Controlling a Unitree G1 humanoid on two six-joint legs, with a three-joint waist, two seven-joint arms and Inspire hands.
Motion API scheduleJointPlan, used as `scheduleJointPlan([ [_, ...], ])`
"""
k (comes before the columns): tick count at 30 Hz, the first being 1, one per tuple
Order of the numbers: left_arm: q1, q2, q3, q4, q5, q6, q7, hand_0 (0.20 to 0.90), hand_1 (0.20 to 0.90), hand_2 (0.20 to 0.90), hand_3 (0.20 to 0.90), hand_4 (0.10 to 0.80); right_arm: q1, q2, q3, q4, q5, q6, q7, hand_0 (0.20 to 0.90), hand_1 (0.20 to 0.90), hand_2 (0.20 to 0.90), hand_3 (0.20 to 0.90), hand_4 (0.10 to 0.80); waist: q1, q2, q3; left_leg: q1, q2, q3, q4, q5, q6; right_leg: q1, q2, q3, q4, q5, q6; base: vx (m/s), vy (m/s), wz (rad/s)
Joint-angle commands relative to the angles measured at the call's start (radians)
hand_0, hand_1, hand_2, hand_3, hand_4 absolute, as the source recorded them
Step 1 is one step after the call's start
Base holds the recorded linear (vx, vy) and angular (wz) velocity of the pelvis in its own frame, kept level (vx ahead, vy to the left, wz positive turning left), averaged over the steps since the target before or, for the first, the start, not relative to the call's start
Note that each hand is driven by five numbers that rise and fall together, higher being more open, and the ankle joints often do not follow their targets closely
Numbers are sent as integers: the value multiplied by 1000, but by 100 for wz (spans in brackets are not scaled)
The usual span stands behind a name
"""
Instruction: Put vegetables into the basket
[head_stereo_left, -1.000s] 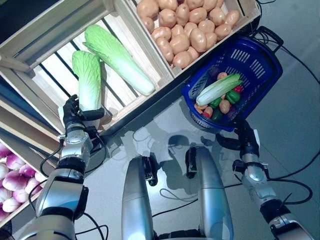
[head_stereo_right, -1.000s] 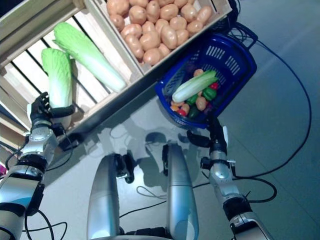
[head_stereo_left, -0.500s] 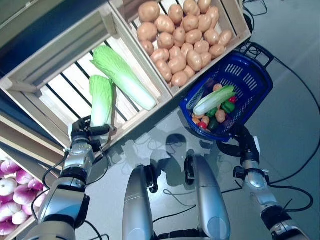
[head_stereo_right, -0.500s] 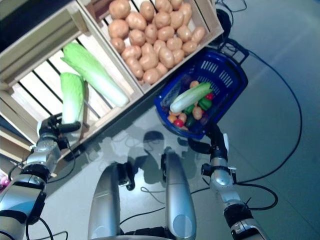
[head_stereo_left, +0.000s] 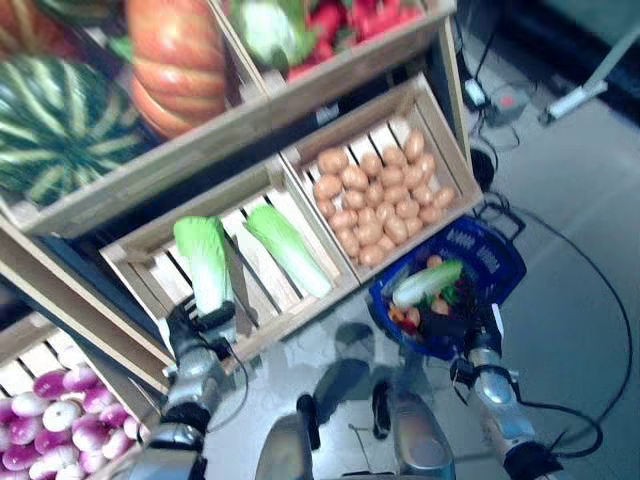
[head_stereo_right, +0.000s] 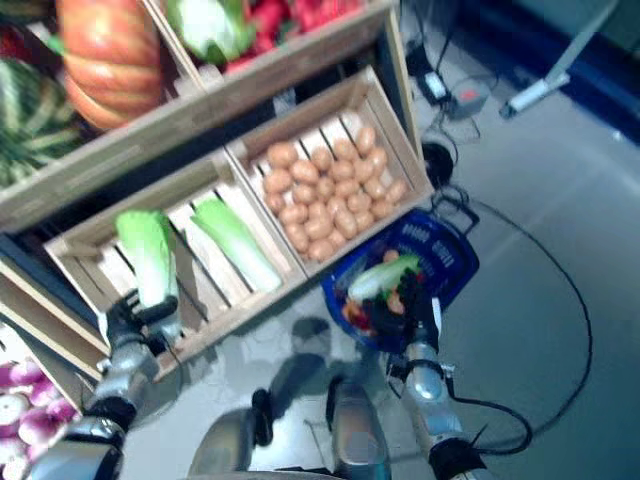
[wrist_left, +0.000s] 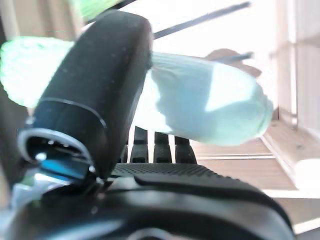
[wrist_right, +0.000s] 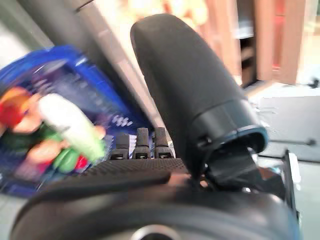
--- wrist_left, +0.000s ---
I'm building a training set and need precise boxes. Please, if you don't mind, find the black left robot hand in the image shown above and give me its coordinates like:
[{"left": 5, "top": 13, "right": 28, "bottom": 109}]
[{"left": 4, "top": 11, "right": 296, "bottom": 240}]

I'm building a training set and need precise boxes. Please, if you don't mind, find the napa cabbage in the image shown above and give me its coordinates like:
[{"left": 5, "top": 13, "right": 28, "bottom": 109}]
[{"left": 0, "top": 0, "right": 275, "bottom": 147}]

